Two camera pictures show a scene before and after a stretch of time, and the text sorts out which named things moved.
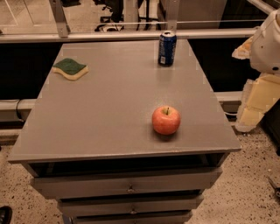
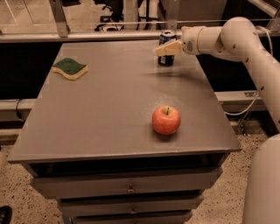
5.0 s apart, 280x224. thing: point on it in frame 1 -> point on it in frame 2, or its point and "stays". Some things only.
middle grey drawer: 119,205 stays
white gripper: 266,51 -> 189,40
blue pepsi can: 167,48 stays
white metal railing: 64,34 stays
